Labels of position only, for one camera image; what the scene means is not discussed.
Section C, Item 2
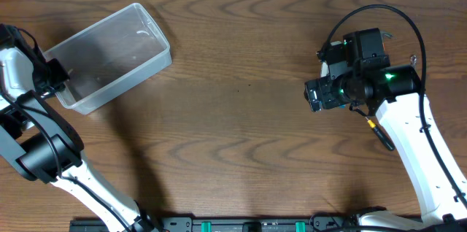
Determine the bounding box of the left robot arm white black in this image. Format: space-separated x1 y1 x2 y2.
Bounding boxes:
1 24 163 231

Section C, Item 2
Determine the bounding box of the silver wrench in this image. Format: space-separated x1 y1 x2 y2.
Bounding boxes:
409 55 417 69

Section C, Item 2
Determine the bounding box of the black mounting rail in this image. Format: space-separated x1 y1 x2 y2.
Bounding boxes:
69 212 366 232

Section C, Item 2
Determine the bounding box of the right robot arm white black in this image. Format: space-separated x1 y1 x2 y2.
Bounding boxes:
304 28 466 230

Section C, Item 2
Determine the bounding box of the black yellow precision screwdriver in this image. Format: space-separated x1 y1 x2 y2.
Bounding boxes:
356 109 395 151

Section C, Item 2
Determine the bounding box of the clear plastic container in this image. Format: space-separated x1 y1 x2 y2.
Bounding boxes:
45 3 172 115

